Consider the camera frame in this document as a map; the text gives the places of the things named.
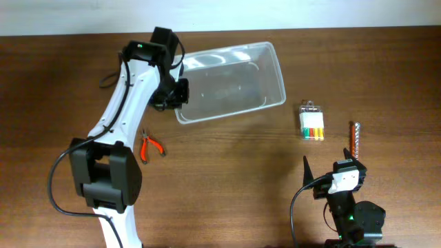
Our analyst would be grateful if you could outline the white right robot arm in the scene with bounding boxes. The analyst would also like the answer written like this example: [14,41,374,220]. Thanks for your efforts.
[313,149,386,247]

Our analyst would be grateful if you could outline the clear plastic container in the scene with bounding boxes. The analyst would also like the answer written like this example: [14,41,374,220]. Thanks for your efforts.
[175,41,287,125]

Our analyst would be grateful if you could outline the clear pack of coloured plugs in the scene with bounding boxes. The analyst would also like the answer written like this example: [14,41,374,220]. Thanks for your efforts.
[299,101,325,141]

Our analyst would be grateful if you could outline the orange handled pliers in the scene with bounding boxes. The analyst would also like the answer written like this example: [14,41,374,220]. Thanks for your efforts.
[139,129,167,165]

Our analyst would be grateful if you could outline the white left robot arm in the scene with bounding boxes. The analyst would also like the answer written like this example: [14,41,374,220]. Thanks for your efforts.
[67,27,286,247]

